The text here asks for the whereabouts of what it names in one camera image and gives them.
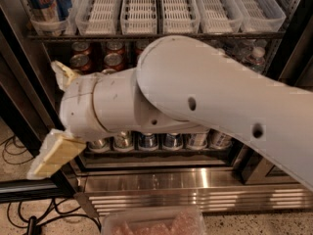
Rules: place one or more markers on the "clear tray holding Red Bull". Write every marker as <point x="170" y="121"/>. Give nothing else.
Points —
<point x="66" y="27"/>

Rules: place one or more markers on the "front right water bottle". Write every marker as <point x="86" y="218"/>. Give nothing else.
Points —
<point x="255" y="59"/>

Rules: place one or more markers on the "stainless steel fridge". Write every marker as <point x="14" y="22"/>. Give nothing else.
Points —
<point x="237" y="180"/>

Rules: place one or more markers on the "second-row coca-cola can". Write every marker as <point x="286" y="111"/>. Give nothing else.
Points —
<point x="81" y="62"/>
<point x="114" y="61"/>
<point x="140" y="46"/>

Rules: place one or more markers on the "black fridge door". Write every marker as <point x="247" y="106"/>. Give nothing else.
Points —
<point x="26" y="110"/>

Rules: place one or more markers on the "second-row right Coca-Cola can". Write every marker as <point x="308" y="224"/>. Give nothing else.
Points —
<point x="140" y="46"/>

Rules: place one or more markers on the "clear plastic bin foreground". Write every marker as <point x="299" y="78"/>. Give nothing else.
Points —
<point x="175" y="220"/>

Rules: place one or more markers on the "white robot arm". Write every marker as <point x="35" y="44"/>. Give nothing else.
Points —
<point x="181" y="85"/>

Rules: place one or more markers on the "second-row middle Coca-Cola can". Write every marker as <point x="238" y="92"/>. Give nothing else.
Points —
<point x="114" y="61"/>

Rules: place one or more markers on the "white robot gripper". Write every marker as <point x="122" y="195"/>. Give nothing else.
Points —
<point x="78" y="107"/>

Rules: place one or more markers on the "clear plastic shelf tray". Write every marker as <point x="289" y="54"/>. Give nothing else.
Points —
<point x="219" y="16"/>
<point x="261" y="15"/>
<point x="138" y="17"/>
<point x="97" y="17"/>
<point x="179" y="16"/>

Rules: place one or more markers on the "silver can bottom left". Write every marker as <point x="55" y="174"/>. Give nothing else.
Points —
<point x="99" y="146"/>

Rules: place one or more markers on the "front middle Coca-Cola can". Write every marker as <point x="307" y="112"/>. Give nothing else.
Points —
<point x="109" y="71"/>

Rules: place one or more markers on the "silver can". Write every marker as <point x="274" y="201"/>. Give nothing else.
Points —
<point x="99" y="146"/>
<point x="123" y="141"/>

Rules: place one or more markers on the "second-row left Coca-Cola can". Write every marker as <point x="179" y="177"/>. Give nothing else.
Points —
<point x="81" y="62"/>

